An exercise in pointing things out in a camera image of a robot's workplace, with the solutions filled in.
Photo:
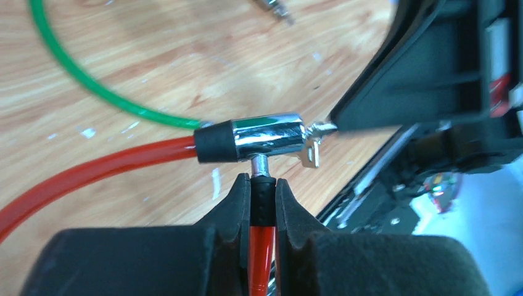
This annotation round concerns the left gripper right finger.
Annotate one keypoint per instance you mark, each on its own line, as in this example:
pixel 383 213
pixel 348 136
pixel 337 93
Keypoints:
pixel 312 260

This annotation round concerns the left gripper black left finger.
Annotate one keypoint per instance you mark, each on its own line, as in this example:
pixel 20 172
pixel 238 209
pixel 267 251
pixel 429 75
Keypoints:
pixel 208 257

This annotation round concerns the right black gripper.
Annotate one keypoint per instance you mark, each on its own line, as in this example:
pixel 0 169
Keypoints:
pixel 451 61

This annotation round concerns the red cable lock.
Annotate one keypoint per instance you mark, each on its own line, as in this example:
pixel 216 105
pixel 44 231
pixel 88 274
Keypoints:
pixel 249 139

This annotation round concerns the keys for green lock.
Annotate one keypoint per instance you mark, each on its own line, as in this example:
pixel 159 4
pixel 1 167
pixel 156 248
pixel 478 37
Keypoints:
pixel 278 8

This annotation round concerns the green cable lock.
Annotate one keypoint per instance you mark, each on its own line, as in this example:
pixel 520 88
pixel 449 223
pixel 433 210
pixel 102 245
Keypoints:
pixel 55 48

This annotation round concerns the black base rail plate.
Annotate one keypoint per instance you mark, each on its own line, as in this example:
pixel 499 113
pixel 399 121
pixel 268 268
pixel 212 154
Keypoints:
pixel 378 198

